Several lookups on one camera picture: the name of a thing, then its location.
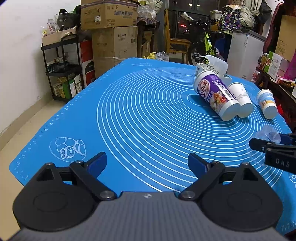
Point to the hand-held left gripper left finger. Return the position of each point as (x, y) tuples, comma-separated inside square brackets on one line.
[(98, 163)]

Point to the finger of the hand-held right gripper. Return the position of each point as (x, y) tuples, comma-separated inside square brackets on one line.
[(285, 138), (261, 144)]

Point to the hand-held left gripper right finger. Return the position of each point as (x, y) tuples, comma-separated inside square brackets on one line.
[(196, 165)]

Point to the clear plastic cup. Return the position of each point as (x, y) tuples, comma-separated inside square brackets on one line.
[(266, 135)]

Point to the white cup yellow blue label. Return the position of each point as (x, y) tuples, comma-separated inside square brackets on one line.
[(267, 103)]

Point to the plain white paper cup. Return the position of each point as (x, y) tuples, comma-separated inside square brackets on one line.
[(241, 97)]

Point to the large purple label cup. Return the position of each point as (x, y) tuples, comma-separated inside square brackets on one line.
[(216, 93)]

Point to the dark wooden side table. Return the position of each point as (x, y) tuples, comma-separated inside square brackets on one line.
[(281, 92)]

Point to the blue silicone baking mat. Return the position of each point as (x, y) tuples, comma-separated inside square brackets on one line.
[(143, 120)]

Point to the green and white carton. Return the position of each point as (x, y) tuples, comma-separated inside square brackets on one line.
[(276, 64)]

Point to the orange juice bottle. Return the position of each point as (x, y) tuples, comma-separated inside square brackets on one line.
[(264, 60)]

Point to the white chest freezer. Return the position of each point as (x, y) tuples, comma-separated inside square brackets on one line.
[(245, 53)]

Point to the low brown cardboard box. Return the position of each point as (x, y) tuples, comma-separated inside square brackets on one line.
[(104, 66)]

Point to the black rolling shelf cart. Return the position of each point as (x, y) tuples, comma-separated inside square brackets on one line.
[(62, 69)]

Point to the red and white appliance box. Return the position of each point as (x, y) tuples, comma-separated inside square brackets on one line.
[(87, 62)]

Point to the plain brown cardboard box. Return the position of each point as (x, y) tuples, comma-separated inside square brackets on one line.
[(286, 37)]

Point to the crumpled plastic bag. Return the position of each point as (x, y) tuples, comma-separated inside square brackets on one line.
[(162, 56)]

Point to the yellow toy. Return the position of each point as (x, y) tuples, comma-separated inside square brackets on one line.
[(151, 56)]

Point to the black bicycle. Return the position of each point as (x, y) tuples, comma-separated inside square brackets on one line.
[(203, 39)]

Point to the tall brown cardboard box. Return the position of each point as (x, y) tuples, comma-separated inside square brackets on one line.
[(114, 41)]

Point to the wooden chair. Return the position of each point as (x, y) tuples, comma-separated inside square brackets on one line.
[(177, 42)]

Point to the purple patterned bag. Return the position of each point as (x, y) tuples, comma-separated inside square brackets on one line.
[(231, 19)]

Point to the pile of clothes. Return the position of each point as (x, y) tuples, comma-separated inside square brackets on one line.
[(253, 10)]

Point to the open cardboard box of snacks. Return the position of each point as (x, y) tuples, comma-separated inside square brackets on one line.
[(57, 36)]

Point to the black helmet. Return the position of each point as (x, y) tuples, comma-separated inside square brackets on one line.
[(66, 19)]

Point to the printed brown cardboard box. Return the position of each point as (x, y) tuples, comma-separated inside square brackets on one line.
[(108, 15)]

